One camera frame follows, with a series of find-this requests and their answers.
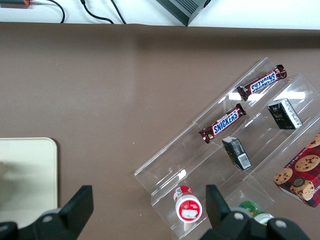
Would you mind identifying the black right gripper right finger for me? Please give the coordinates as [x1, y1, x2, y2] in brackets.
[197, 184, 311, 240]

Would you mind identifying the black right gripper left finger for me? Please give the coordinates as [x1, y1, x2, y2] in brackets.
[0, 184, 95, 240]

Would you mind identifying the cream plastic tray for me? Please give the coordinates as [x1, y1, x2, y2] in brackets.
[0, 137, 59, 214]

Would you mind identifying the red lidded yogurt cup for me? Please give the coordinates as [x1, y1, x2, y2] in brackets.
[172, 185, 203, 223]

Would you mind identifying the green lidded yogurt cup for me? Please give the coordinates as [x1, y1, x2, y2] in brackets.
[238, 200, 275, 226]

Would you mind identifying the small black carton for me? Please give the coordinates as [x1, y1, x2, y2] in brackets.
[266, 97, 304, 131]
[221, 135, 252, 171]

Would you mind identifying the clear acrylic stepped shelf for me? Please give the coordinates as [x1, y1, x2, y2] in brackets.
[134, 56, 320, 240]

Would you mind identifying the Snickers chocolate bar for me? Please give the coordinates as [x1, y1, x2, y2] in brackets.
[236, 64, 288, 102]
[198, 102, 247, 145]

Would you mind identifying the red plaid cookie box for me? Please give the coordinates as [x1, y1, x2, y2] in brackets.
[272, 132, 320, 209]

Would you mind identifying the grey electronics box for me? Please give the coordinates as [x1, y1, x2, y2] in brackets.
[155, 0, 214, 27]

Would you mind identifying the black cable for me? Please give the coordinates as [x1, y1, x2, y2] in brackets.
[79, 0, 115, 25]
[109, 0, 127, 25]
[29, 0, 66, 24]

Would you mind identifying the orange handled tool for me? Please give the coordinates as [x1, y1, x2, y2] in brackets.
[0, 0, 33, 7]

